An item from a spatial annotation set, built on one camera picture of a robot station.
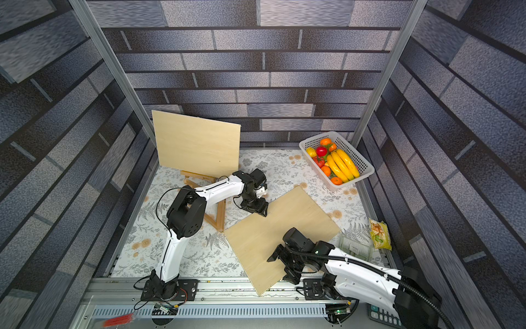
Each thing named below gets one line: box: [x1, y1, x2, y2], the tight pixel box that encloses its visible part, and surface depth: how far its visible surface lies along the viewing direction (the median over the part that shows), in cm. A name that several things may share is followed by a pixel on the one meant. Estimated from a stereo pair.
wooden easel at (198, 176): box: [180, 169, 219, 184], surface depth 105 cm
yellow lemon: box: [306, 146, 318, 158], surface depth 112 cm
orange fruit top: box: [319, 137, 338, 153], surface depth 116 cm
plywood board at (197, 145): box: [151, 109, 242, 179], surface depth 95 cm
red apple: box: [315, 145, 329, 157], surface depth 109 cm
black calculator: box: [367, 302, 403, 329], surface depth 69 cm
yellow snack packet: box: [368, 217, 392, 251], surface depth 85 cm
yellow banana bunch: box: [327, 148, 360, 184], surface depth 103 cm
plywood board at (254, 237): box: [223, 186, 342, 296], surface depth 91 cm
